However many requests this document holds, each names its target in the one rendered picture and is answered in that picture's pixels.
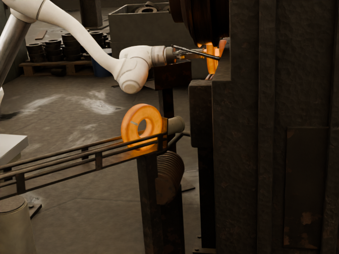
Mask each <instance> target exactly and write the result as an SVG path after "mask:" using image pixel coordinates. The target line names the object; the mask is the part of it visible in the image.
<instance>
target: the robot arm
mask: <svg viewBox="0 0 339 254"><path fill-rule="evenodd" d="M2 1H3V2H4V3H5V4H6V5H7V6H8V7H10V11H11V14H10V17H9V19H8V21H7V23H6V25H5V27H4V30H3V32H2V34H1V36H0V105H1V101H2V98H3V96H4V91H3V89H2V84H3V82H4V80H5V78H6V76H7V74H8V72H9V70H10V68H11V66H12V63H13V61H14V59H15V57H16V55H17V53H18V51H19V49H20V47H21V45H22V42H23V40H24V38H25V36H26V34H27V32H28V30H29V28H30V26H31V24H33V23H34V22H36V21H37V20H39V21H42V22H46V23H49V24H53V25H56V26H59V27H61V28H63V29H65V30H67V31H68V32H69V33H71V34H72V35H73V36H74V37H75V38H76V39H77V41H78V42H79V43H80V44H81V45H82V46H83V47H84V48H85V50H86V51H87V52H88V53H89V54H90V55H91V56H92V57H93V58H94V59H95V60H96V61H97V62H98V63H99V64H100V65H101V66H102V67H103V68H105V69H106V70H108V71H109V72H111V73H112V74H113V76H114V79H115V80H116V81H117V82H118V83H119V86H120V88H121V89H122V90H123V91H124V92H125V93H127V94H135V93H137V92H139V91H140V90H141V89H142V87H143V86H144V84H145V83H146V80H147V77H148V71H149V70H150V69H151V67H158V66H166V65H167V64H175V63H176V59H179V60H185V59H193V58H202V57H203V58H204V56H200V55H197V54H194V53H190V52H187V51H183V50H179V51H176V50H175V48H172V47H167V48H166V47H165V46H144V45H142V46H132V47H128V48H125V49H123V50H122V51H121V52H120V56H119V59H115V58H113V57H111V56H109V55H108V54H106V53H105V52H104V51H103V50H102V48H101V47H100V46H99V45H98V44H97V42H96V41H95V40H94V39H93V37H92V36H91V35H90V34H89V33H88V31H87V30H86V29H85V28H84V27H83V26H82V25H81V24H80V23H79V22H78V21H77V20H76V19H75V18H73V17H72V16H71V15H69V14H68V13H66V12H65V11H63V10H62V9H60V8H59V7H57V6H56V5H55V4H53V3H52V2H51V1H49V0H2ZM173 52H186V53H187V55H176V54H173Z"/></svg>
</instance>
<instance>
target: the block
mask: <svg viewBox="0 0 339 254"><path fill-rule="evenodd" d="M211 81H212V80H192V81H191V82H190V84H189V87H188V95H189V117H190V138H191V146H192V147H193V148H213V123H212V87H211Z"/></svg>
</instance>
